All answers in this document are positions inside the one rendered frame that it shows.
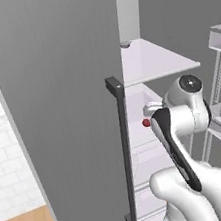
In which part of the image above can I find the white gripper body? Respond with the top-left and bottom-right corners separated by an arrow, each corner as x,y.
141,99 -> 167,118

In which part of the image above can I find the red strawberry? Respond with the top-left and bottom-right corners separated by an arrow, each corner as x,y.
141,117 -> 153,129

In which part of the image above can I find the white fridge shelf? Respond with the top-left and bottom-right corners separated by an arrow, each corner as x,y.
122,86 -> 171,150

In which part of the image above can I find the pale glass fridge shelf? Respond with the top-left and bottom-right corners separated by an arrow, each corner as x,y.
117,29 -> 203,89

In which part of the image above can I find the white fridge drawer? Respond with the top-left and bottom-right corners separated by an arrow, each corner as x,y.
131,182 -> 172,221
127,138 -> 183,190

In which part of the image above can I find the grey fridge door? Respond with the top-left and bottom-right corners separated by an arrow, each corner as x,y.
0,0 -> 153,221

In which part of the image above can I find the small grey jar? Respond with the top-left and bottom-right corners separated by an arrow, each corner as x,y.
120,40 -> 132,50

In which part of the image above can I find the white door rack bin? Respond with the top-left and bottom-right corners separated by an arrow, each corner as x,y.
204,23 -> 221,56

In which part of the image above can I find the dark grey fridge door handle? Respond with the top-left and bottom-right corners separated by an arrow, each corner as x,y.
102,74 -> 146,221

